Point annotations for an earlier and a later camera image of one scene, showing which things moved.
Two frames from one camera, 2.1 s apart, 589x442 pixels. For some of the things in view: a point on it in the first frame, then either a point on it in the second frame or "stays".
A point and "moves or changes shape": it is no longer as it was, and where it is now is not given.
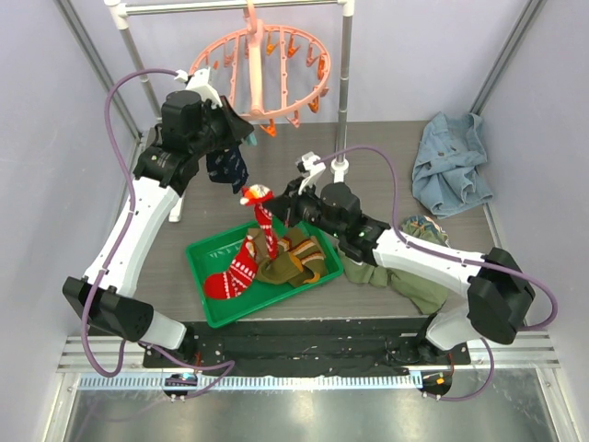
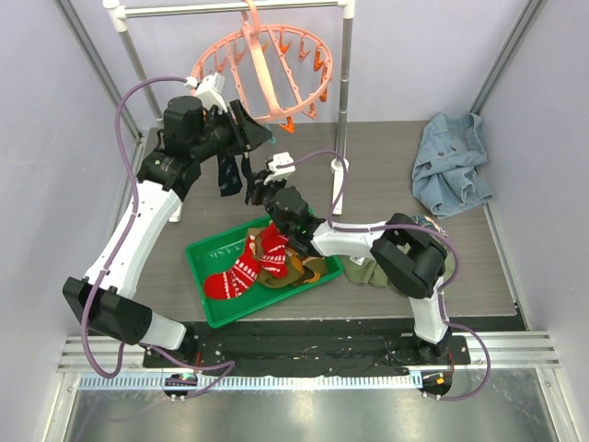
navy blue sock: [227, 166] moves or changes shape
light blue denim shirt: [448, 173] stays
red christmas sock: [255, 195] moves or changes shape
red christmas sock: [238, 276] stays
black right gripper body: [291, 210] → [263, 190]
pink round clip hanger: [265, 70] stays
